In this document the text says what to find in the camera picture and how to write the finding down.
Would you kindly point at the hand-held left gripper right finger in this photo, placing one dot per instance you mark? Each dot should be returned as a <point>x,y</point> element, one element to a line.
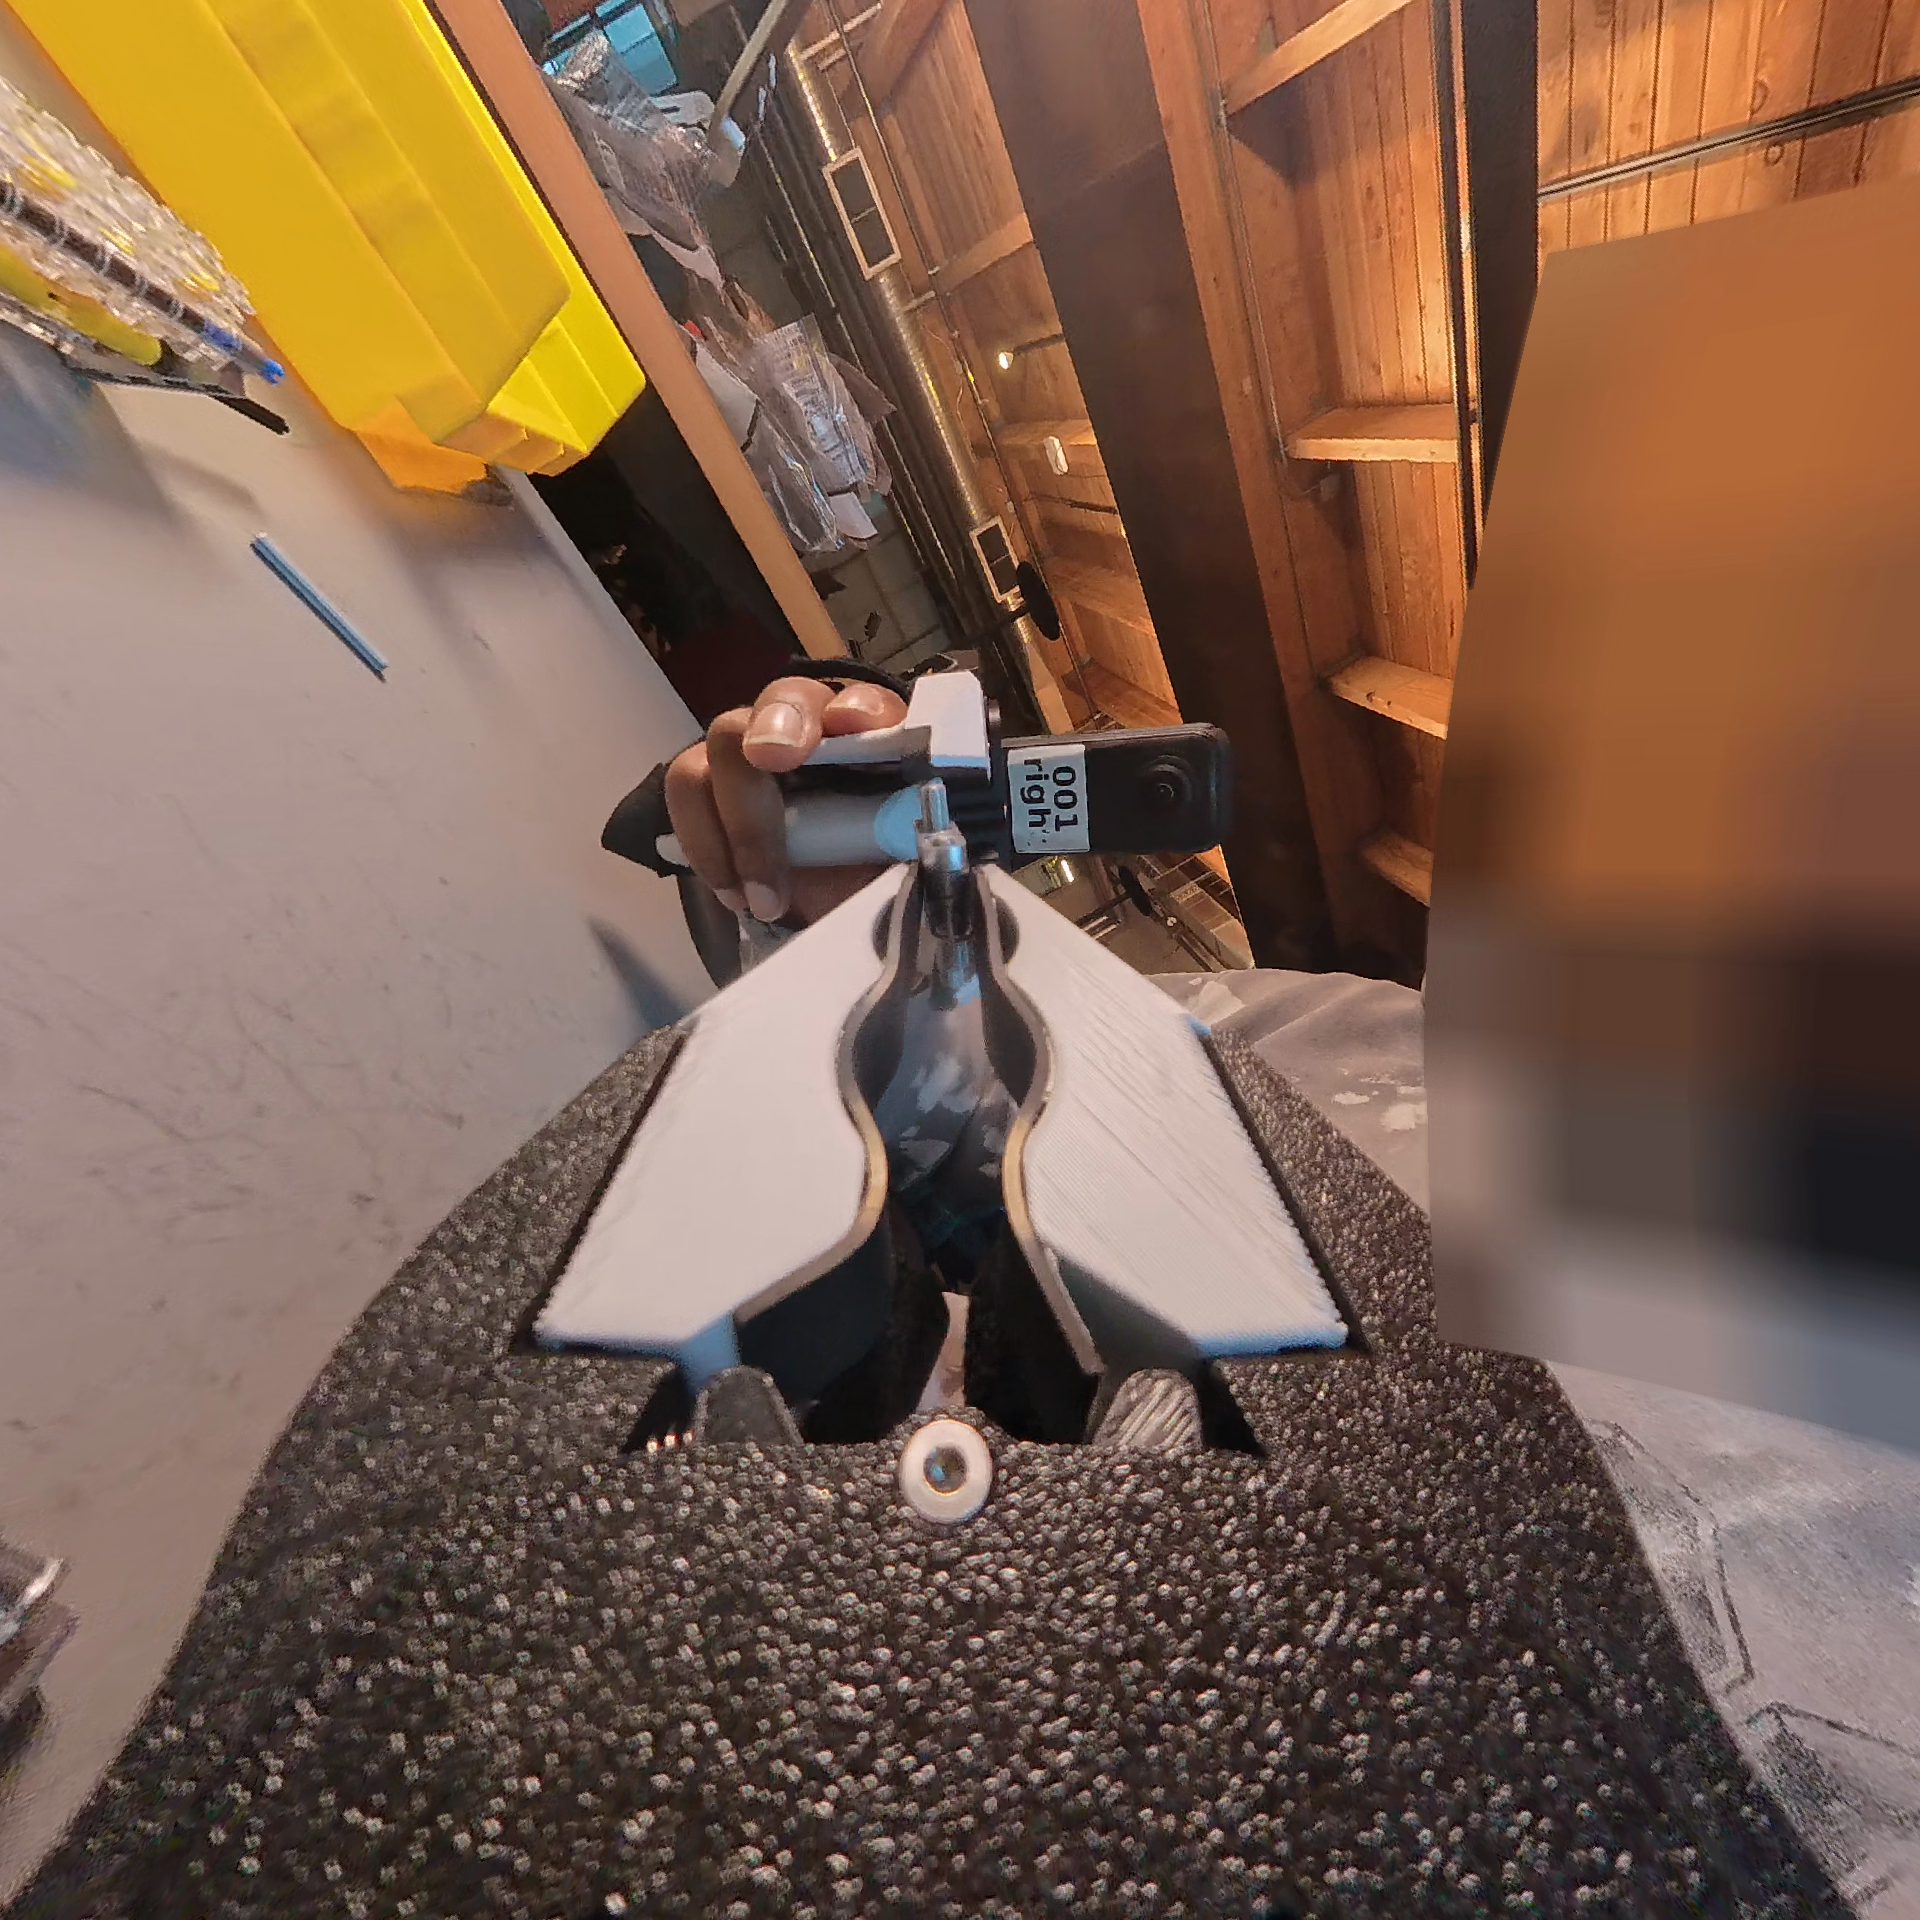
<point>1171,1188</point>

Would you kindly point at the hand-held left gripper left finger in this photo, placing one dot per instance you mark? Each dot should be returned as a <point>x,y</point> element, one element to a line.
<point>707,1188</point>

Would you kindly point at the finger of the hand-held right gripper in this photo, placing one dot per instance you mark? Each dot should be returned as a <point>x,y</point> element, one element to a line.
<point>949,727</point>
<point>856,834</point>

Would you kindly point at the grey brick beam assembly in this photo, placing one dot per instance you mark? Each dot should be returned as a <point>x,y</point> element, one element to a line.
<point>941,876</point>

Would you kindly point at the person's right hand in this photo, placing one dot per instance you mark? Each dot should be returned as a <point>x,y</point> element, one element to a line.
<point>720,796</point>

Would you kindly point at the black round lamp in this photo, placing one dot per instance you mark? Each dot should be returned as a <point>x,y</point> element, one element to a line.
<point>1038,589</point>

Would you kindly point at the clear plastic bags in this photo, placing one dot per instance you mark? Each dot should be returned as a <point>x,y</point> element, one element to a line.
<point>796,391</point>

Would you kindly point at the light wooden beam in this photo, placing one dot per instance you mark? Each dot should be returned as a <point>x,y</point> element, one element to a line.
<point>645,333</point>

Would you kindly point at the small yellow parts bin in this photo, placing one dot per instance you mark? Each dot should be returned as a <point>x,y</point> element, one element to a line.
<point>572,391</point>

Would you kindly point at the thin grey axle rod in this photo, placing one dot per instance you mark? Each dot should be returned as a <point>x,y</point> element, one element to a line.
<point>315,607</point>

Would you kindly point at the large yellow parts bin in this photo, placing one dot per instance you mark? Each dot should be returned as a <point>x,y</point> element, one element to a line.
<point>299,181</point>

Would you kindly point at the yellow and clear brick model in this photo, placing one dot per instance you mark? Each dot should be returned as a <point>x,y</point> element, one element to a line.
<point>122,258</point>

